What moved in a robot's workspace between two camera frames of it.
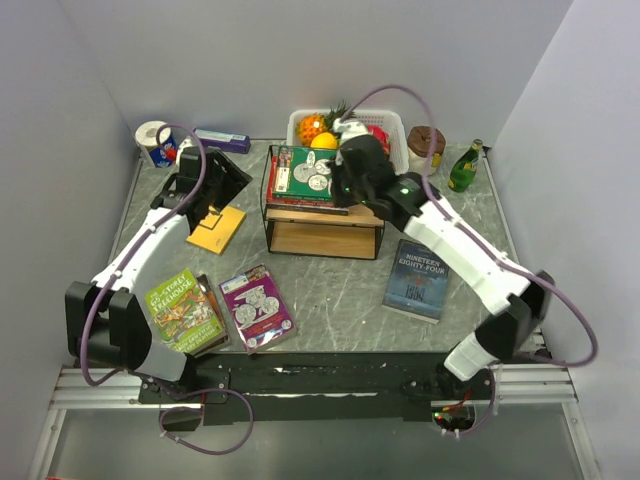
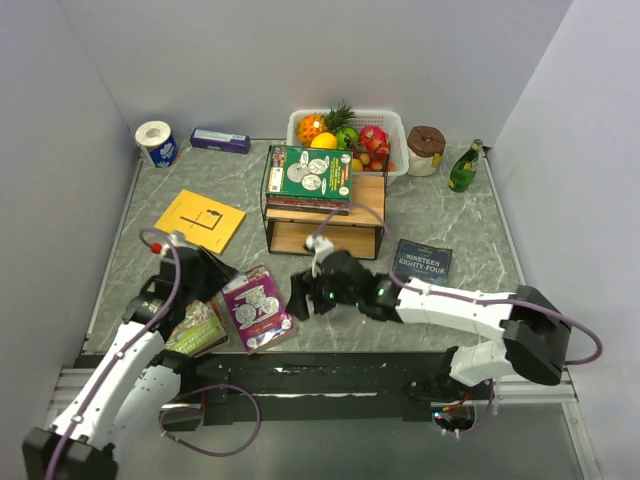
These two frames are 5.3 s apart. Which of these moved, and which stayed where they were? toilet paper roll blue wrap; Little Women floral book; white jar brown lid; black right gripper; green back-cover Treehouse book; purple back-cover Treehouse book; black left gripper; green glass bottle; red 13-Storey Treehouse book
Moved: red 13-Storey Treehouse book; black right gripper; black left gripper
Stayed: green glass bottle; Little Women floral book; toilet paper roll blue wrap; purple back-cover Treehouse book; white jar brown lid; green back-cover Treehouse book
